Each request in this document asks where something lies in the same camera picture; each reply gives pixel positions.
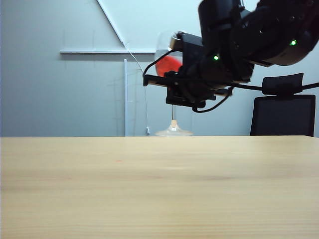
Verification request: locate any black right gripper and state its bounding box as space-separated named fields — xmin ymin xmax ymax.
xmin=143 ymin=53 xmax=255 ymax=109

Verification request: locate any clear goblet with red liquid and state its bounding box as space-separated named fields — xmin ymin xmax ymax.
xmin=154 ymin=31 xmax=195 ymax=137

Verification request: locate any black office chair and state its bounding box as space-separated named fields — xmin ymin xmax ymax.
xmin=249 ymin=72 xmax=317 ymax=137

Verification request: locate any thin black camera cable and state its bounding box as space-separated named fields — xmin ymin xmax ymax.
xmin=142 ymin=48 xmax=175 ymax=77

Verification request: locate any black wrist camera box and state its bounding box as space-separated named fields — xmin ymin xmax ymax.
xmin=169 ymin=31 xmax=209 ymax=67

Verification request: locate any black looped gripper cable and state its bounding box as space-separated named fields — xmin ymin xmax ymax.
xmin=192 ymin=87 xmax=234 ymax=114

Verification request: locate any white vertical wall bar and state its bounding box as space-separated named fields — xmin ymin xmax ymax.
xmin=123 ymin=58 xmax=129 ymax=137

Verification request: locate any white horizontal wall bar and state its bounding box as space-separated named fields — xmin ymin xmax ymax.
xmin=59 ymin=48 xmax=172 ymax=56

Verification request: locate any long black arm cable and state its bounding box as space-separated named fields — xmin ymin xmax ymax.
xmin=230 ymin=81 xmax=319 ymax=91

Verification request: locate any white diagonal wall bar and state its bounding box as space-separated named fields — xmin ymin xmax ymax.
xmin=96 ymin=0 xmax=126 ymax=47

